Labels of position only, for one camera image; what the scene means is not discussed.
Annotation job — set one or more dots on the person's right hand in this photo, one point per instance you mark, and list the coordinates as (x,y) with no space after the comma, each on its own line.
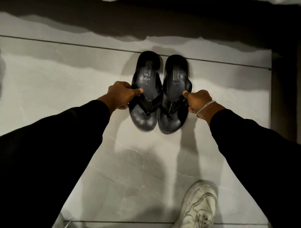
(198,99)

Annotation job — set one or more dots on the person's left hand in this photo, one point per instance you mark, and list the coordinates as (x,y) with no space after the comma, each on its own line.
(118,95)

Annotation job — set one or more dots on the person's left thumb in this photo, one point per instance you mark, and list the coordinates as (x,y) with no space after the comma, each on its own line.
(138,92)

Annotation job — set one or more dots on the person's right thumb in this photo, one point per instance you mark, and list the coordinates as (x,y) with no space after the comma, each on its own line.
(186,94)

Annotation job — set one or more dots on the black flip-flop sandal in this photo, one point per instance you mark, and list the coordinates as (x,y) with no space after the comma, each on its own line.
(145,89)
(175,94)

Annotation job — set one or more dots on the person's right forearm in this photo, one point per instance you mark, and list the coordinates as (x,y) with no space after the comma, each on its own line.
(254,150)

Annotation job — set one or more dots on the person's left forearm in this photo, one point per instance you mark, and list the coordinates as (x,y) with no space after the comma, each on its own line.
(54,150)

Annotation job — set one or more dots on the white sneaker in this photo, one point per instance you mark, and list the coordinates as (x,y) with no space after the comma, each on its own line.
(198,206)

